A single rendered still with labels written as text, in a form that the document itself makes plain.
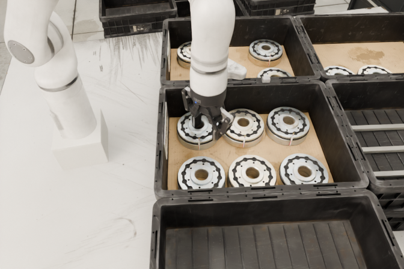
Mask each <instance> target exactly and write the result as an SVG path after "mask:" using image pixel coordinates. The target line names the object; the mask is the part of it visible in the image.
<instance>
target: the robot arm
mask: <svg viewBox="0 0 404 269"><path fill-rule="evenodd" d="M58 1H59V0H7V12H6V17H5V26H4V40H5V44H6V47H7V49H8V51H9V52H10V54H11V55H12V57H13V58H14V59H15V60H16V61H18V62H19V63H21V64H23V65H25V66H28V67H35V69H34V79H35V81H36V83H37V85H38V87H39V89H40V91H41V93H42V94H43V97H44V99H45V100H46V103H47V105H48V106H49V109H50V116H51V117H52V119H53V121H54V123H55V125H56V127H57V129H58V131H59V132H60V134H61V136H62V138H63V139H66V138H69V139H82V138H85V137H87V136H88V135H90V134H91V133H92V132H93V131H94V130H95V128H96V126H97V120H96V117H95V114H94V112H93V109H92V107H91V104H90V101H89V99H88V96H87V93H86V91H85V88H84V85H83V83H82V80H81V77H80V75H79V72H78V59H77V56H76V52H75V48H74V46H73V42H72V38H71V36H70V33H69V30H68V28H67V27H66V24H65V23H64V21H63V20H62V18H60V17H59V15H57V14H56V12H54V9H55V7H56V5H57V3H58ZM188 1H189V3H190V9H191V25H192V43H191V68H190V85H189V86H187V87H186V88H185V89H183V90H182V97H183V102H184V106H185V110H186V111H190V113H191V116H192V123H193V127H195V128H197V127H198V126H199V125H200V124H201V113H203V114H205V116H207V118H208V120H209V124H211V125H212V127H213V133H212V140H213V141H214V142H215V141H217V140H218V139H219V138H221V136H222V135H224V134H225V133H226V132H228V131H229V130H230V129H231V126H232V124H233V121H234V119H235V117H236V115H235V114H234V113H233V112H232V113H231V114H229V113H228V112H227V111H226V110H225V106H224V100H225V96H226V90H227V79H237V80H242V79H244V78H246V73H247V69H246V68H245V67H244V66H242V65H240V64H238V63H236V62H234V61H232V60H231V59H229V58H228V52H229V45H230V42H231V38H232V35H233V30H234V23H235V8H234V3H233V0H188ZM189 102H190V104H189ZM213 118H214V119H213ZM217 123H218V125H216V124H217Z"/></svg>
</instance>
